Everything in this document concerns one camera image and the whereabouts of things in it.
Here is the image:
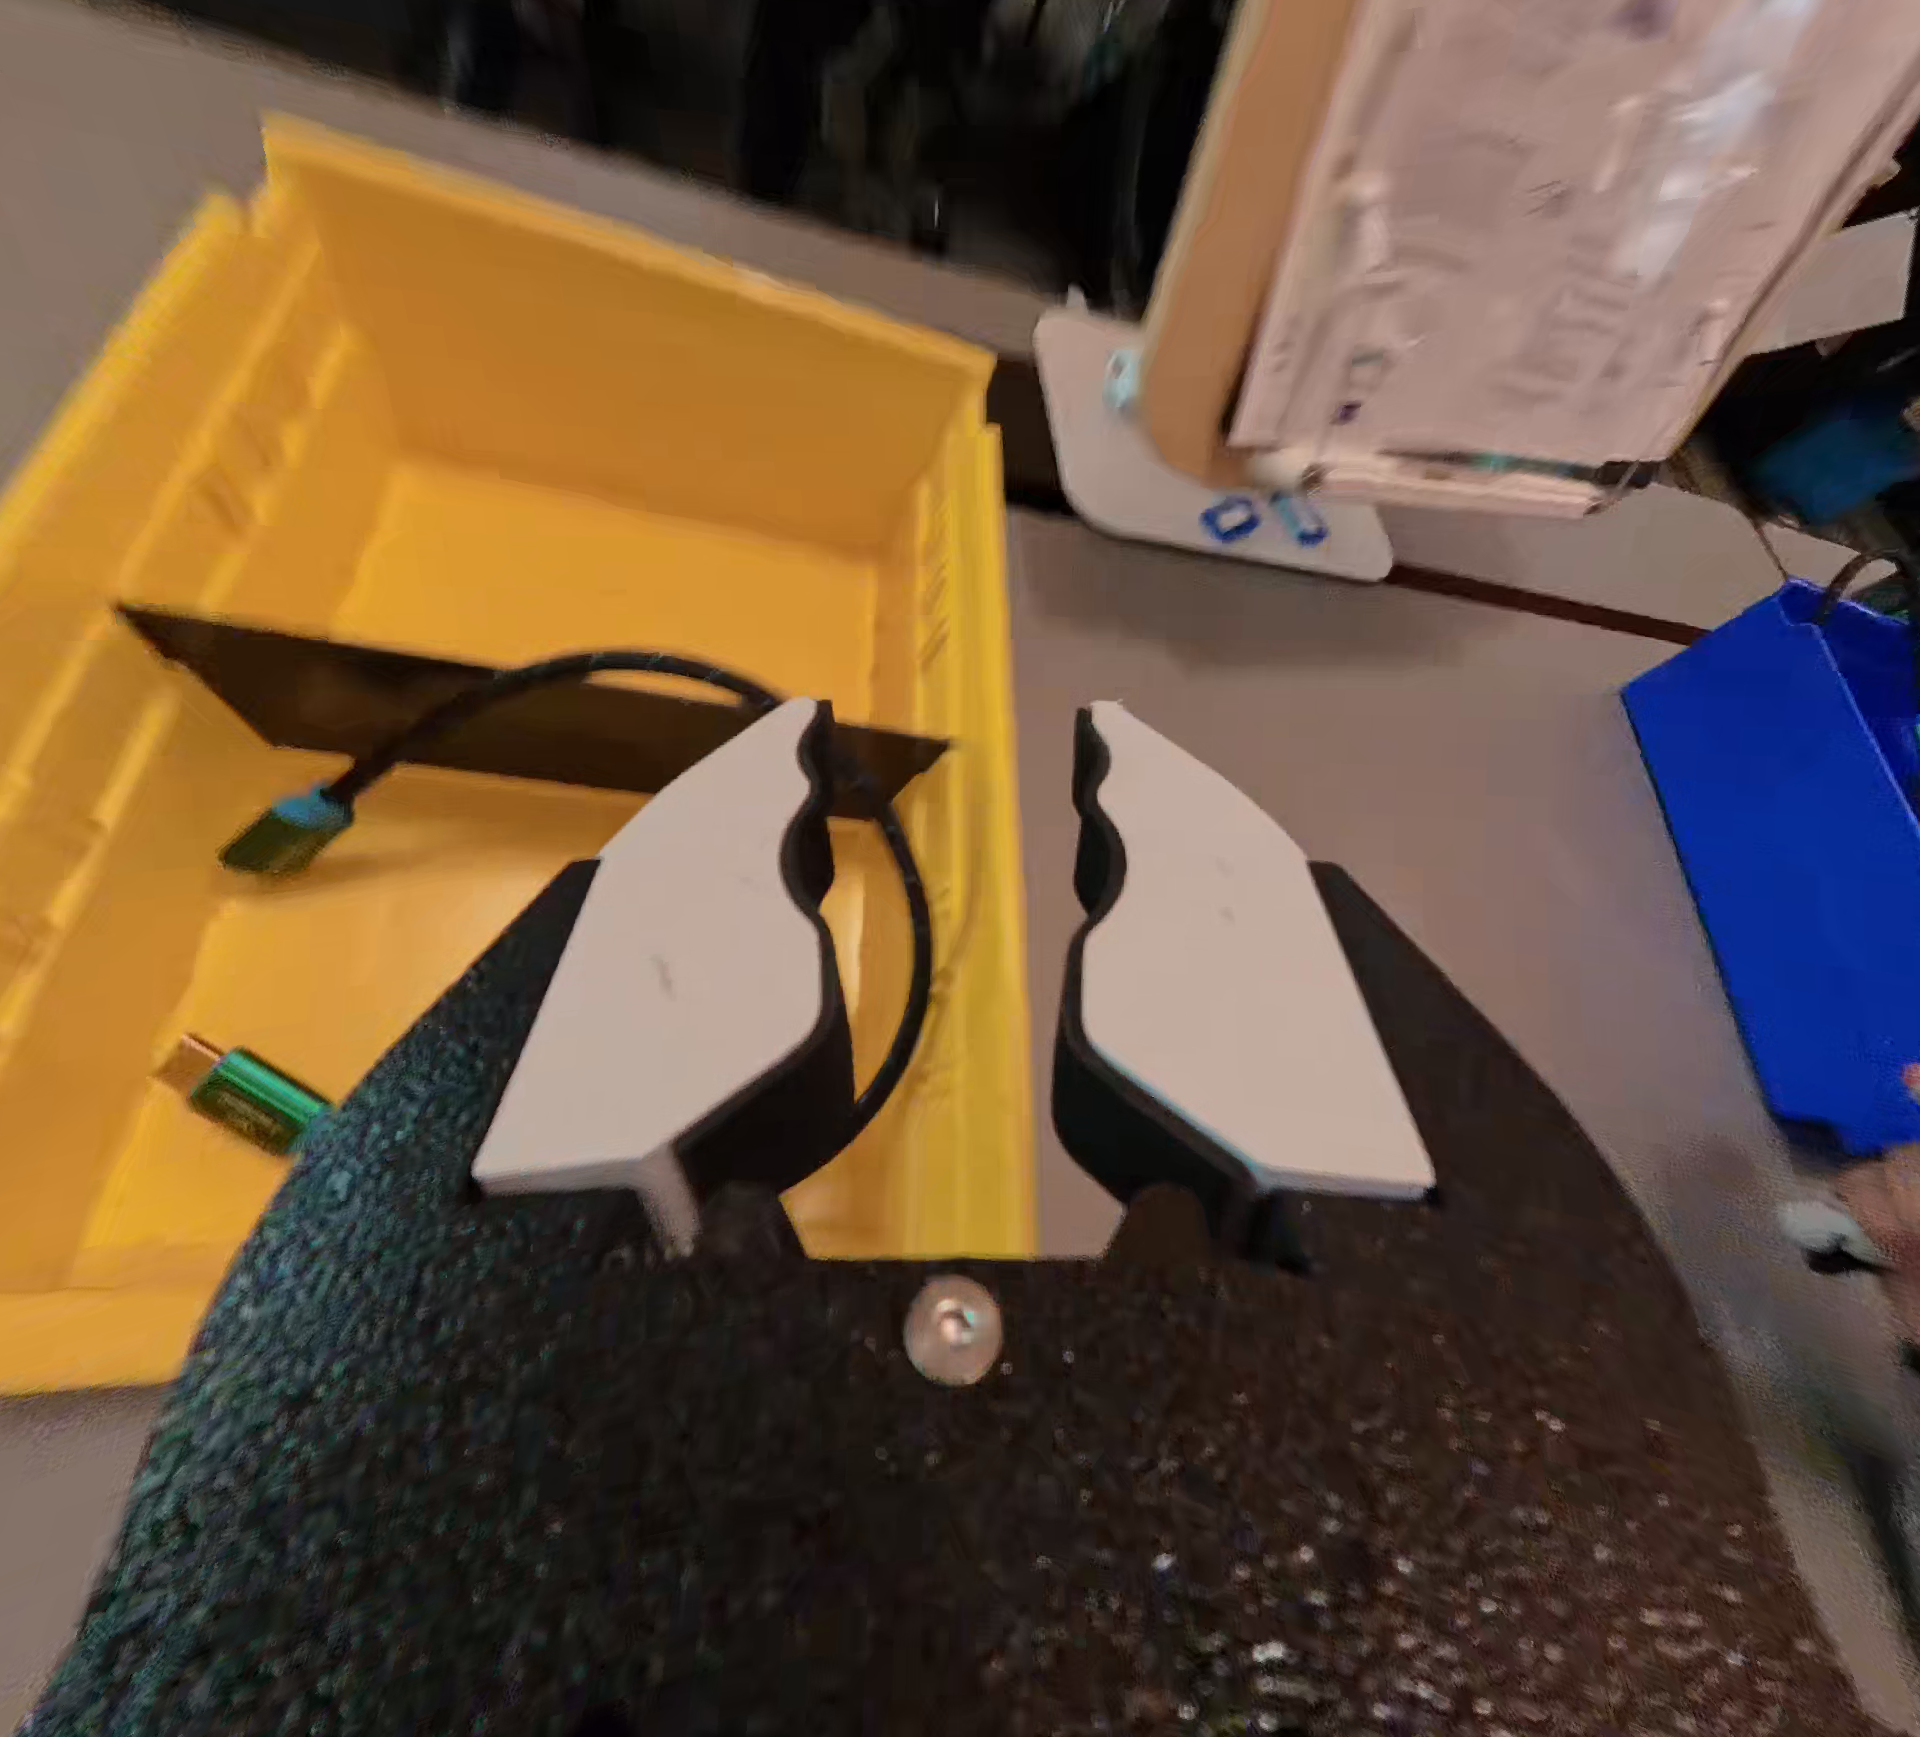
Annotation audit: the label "thin black cable green plug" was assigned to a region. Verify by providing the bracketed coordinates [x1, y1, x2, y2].
[1815, 546, 1917, 628]

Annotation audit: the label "black braided cable green plugs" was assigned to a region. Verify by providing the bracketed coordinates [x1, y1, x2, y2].
[157, 649, 940, 1191]

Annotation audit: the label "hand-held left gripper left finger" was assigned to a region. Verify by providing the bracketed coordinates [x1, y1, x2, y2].
[468, 697, 859, 1259]

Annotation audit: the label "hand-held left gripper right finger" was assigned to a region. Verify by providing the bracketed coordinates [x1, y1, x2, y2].
[1053, 698, 1441, 1229]

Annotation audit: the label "blue plastic bin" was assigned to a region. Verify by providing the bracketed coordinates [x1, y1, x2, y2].
[1620, 578, 1920, 1161]

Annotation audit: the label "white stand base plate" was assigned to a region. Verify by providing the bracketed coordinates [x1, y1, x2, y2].
[1033, 305, 1399, 585]

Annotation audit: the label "person's right hand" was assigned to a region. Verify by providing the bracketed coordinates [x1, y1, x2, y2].
[1837, 1141, 1920, 1267]

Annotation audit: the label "yellow plastic bin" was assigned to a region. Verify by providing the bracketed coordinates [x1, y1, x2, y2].
[0, 115, 1040, 1397]

